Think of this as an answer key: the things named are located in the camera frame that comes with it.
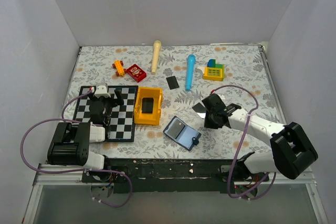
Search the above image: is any blue toy microphone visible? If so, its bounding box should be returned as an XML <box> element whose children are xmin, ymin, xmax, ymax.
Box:
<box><xmin>185</xmin><ymin>55</ymin><xmax>196</xmax><ymax>91</ymax></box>

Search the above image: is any blue leather card holder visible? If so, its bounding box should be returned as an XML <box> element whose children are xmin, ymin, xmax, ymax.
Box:
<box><xmin>163</xmin><ymin>116</ymin><xmax>201</xmax><ymax>151</ymax></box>

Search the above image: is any black card in bin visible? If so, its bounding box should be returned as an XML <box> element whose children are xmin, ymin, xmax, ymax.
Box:
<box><xmin>142</xmin><ymin>98</ymin><xmax>154</xmax><ymax>114</ymax></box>

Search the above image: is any yellow plastic bin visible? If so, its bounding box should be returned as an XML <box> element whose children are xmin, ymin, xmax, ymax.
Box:
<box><xmin>134</xmin><ymin>87</ymin><xmax>163</xmax><ymax>126</ymax></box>

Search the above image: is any cream toy microphone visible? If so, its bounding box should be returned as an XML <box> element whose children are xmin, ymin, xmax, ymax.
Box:
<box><xmin>151</xmin><ymin>40</ymin><xmax>161</xmax><ymax>74</ymax></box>

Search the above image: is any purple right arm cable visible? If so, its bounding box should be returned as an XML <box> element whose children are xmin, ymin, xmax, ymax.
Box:
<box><xmin>209</xmin><ymin>84</ymin><xmax>277</xmax><ymax>200</ymax></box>

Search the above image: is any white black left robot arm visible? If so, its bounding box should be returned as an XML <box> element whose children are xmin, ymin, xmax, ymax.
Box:
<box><xmin>47</xmin><ymin>85</ymin><xmax>124</xmax><ymax>182</ymax></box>

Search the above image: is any red owl toy block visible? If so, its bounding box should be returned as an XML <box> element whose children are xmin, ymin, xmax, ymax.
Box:
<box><xmin>127</xmin><ymin>64</ymin><xmax>146</xmax><ymax>83</ymax></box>

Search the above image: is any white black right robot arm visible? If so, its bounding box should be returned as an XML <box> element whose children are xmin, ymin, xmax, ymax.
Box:
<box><xmin>202</xmin><ymin>93</ymin><xmax>318</xmax><ymax>181</ymax></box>

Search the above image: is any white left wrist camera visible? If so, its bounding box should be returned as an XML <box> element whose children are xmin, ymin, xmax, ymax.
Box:
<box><xmin>94</xmin><ymin>85</ymin><xmax>111</xmax><ymax>98</ymax></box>

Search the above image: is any black VIP card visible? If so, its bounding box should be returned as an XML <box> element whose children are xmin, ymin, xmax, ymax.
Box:
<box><xmin>192</xmin><ymin>103</ymin><xmax>206</xmax><ymax>119</ymax></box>

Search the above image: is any black credit card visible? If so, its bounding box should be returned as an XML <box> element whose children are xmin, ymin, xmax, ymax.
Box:
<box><xmin>166</xmin><ymin>76</ymin><xmax>180</xmax><ymax>90</ymax></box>

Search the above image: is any yellow toy brick car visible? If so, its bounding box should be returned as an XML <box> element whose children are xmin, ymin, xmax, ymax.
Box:
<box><xmin>112</xmin><ymin>60</ymin><xmax>126</xmax><ymax>77</ymax></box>

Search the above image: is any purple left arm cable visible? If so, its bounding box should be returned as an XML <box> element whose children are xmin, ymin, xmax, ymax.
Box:
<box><xmin>20</xmin><ymin>87</ymin><xmax>133</xmax><ymax>208</ymax></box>

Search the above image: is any black silver chessboard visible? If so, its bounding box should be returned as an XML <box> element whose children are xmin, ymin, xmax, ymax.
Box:
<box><xmin>73</xmin><ymin>86</ymin><xmax>138</xmax><ymax>143</ymax></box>

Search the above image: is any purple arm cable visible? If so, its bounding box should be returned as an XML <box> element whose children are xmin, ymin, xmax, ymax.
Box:
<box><xmin>20</xmin><ymin>87</ymin><xmax>133</xmax><ymax>208</ymax></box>
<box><xmin>209</xmin><ymin>84</ymin><xmax>277</xmax><ymax>200</ymax></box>

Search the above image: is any yellow green toy brick house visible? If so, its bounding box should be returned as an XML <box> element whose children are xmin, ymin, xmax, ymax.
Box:
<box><xmin>197</xmin><ymin>59</ymin><xmax>225</xmax><ymax>81</ymax></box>

